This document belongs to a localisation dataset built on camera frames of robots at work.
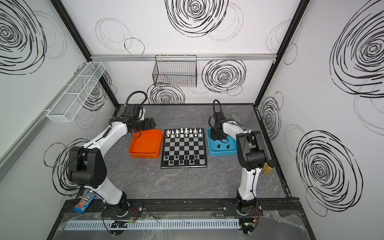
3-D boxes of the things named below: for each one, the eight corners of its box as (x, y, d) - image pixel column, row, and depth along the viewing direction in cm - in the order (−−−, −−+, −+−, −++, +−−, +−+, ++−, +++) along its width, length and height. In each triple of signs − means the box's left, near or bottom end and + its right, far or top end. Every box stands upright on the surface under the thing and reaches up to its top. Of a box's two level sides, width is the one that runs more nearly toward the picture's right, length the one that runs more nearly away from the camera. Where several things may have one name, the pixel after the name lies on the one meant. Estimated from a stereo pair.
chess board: (160, 168, 89) (159, 166, 87) (165, 130, 107) (165, 128, 105) (206, 168, 89) (207, 166, 87) (204, 130, 107) (204, 128, 105)
